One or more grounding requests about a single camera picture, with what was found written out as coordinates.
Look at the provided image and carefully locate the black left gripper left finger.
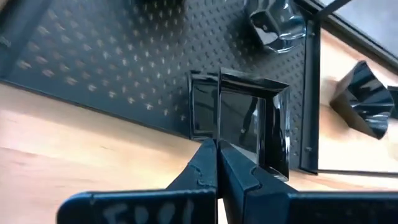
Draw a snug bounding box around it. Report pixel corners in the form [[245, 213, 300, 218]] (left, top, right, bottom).
[[56, 138, 218, 224]]

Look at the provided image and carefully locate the black square mini plate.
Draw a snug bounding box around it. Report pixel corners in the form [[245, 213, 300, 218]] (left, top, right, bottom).
[[187, 67, 291, 182]]

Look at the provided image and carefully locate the black flared wavy mini plate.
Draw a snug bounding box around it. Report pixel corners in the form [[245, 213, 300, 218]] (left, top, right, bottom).
[[328, 60, 396, 141]]

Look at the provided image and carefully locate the black rounded hexagonal mini plate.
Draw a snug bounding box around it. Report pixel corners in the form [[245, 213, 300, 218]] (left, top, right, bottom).
[[245, 0, 308, 54]]

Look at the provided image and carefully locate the black perforated metal rack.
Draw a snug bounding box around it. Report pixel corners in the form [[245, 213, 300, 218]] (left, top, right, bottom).
[[0, 0, 322, 175]]

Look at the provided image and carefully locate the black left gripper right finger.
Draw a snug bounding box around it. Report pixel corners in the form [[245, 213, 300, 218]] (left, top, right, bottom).
[[217, 139, 398, 224]]

